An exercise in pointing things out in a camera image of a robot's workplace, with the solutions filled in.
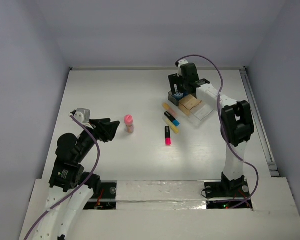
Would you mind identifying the black blue highlighter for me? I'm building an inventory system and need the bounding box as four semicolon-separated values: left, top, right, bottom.
164;111;180;127

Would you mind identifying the orange transparent container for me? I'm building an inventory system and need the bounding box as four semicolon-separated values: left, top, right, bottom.
178;94;205;117

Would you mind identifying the black pink highlighter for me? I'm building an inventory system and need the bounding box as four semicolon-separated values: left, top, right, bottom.
164;126;171;146

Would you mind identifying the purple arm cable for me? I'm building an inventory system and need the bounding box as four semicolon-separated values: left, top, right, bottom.
175;54;260;210
23;113;101;240

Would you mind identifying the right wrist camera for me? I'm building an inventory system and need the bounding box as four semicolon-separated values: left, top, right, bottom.
175;59;189;76

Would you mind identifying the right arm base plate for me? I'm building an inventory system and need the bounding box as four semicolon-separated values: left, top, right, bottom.
200;181;253;210

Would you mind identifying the pink capped bottle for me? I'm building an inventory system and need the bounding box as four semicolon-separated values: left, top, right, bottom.
124;114;135;134

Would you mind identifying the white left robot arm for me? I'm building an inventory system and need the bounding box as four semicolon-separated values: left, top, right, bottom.
29;114;120;240

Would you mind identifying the dark grey transparent container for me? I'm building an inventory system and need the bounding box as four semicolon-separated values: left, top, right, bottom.
168;91;188;107

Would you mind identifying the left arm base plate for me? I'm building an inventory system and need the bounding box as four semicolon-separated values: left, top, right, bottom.
83;181;117;210

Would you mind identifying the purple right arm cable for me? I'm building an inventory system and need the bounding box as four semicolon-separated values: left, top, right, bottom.
175;54;260;210

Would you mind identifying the blue paint jar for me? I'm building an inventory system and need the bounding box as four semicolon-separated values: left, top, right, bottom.
172;93;184;101

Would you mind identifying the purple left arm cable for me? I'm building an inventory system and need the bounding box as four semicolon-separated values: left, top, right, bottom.
23;113;101;240

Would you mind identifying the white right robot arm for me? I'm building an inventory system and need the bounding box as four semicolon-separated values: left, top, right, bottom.
168;59;255;199

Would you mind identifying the clear transparent container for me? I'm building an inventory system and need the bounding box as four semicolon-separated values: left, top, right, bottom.
188;101;214;128

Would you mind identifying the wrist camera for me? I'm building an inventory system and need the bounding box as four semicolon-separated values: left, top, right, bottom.
70;108;91;125
175;59;189;76

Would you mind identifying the orange yellow highlighter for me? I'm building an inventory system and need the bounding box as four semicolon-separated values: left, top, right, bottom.
162;102;178;119

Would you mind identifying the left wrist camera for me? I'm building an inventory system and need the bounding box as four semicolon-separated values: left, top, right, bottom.
70;108;91;125

